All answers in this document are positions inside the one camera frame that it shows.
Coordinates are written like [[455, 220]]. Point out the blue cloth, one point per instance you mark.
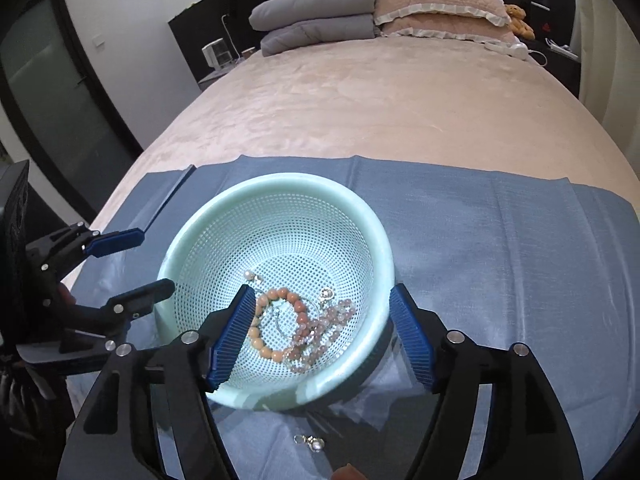
[[475, 240]]

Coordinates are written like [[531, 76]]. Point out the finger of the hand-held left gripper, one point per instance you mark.
[[115, 242], [145, 295]]

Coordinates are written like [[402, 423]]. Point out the silver pearl earring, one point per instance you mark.
[[315, 444]]

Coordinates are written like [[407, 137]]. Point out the white power strip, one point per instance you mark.
[[561, 47]]

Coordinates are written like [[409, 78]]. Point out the brown teddy bear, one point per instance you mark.
[[519, 19]]

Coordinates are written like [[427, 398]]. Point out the orange bead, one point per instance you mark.
[[347, 474]]

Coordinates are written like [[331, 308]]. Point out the black side cabinet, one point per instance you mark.
[[555, 15]]

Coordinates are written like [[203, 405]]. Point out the grey folded quilt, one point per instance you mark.
[[310, 10]]

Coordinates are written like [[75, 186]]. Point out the mint green plastic basket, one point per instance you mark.
[[300, 235]]

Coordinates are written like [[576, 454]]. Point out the silver hoop earring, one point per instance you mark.
[[276, 321]]

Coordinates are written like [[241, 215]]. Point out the black nightstand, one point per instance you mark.
[[215, 77]]

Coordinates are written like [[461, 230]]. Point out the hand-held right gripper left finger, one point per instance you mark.
[[232, 340]]

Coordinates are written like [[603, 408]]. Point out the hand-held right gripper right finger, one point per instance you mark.
[[412, 340]]

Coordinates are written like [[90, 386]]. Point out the white small appliance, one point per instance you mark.
[[216, 54]]

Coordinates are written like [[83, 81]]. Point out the pink bed blanket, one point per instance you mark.
[[375, 110]]

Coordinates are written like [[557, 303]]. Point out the white light switch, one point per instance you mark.
[[99, 41]]

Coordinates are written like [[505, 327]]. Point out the black headboard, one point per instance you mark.
[[210, 20]]

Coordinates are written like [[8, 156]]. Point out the dark glass door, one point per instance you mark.
[[55, 90]]

